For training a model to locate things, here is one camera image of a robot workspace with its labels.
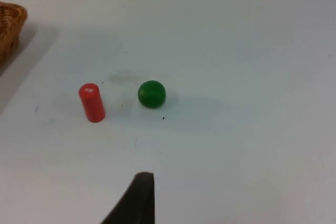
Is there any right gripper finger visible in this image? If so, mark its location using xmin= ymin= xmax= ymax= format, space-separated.
xmin=101 ymin=172 xmax=156 ymax=224

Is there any red cylinder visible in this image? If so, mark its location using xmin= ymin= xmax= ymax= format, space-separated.
xmin=78 ymin=82 xmax=107 ymax=123

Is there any pale brown wicker basket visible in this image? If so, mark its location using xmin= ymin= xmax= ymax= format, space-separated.
xmin=0 ymin=1 xmax=28 ymax=65

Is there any green ball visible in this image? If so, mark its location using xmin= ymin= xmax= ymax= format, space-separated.
xmin=137 ymin=80 xmax=167 ymax=109

